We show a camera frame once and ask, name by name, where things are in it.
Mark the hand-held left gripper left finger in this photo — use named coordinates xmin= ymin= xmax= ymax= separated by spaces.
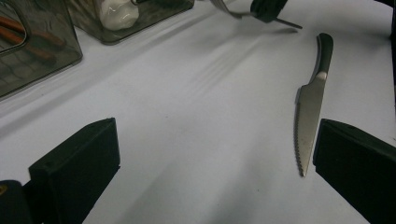
xmin=28 ymin=117 xmax=120 ymax=224

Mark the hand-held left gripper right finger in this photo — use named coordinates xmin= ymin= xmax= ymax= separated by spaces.
xmin=312 ymin=119 xmax=396 ymax=224

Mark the silver metal fork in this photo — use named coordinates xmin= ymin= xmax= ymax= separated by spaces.
xmin=208 ymin=0 xmax=304 ymax=31

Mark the silver serrated knife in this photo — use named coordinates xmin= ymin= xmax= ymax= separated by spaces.
xmin=293 ymin=32 xmax=334 ymax=177

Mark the smoky clear plastic bin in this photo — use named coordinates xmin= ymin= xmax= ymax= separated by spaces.
xmin=64 ymin=0 xmax=195 ymax=45
xmin=0 ymin=0 xmax=83 ymax=100

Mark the red-brown chopstick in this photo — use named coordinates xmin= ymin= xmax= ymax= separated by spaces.
xmin=0 ymin=26 xmax=55 ymax=62
xmin=0 ymin=15 xmax=64 ymax=48

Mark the white ceramic spoon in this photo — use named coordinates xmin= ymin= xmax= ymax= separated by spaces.
xmin=99 ymin=0 xmax=140 ymax=32

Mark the white table cover sheet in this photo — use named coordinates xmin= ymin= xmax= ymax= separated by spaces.
xmin=0 ymin=0 xmax=395 ymax=224

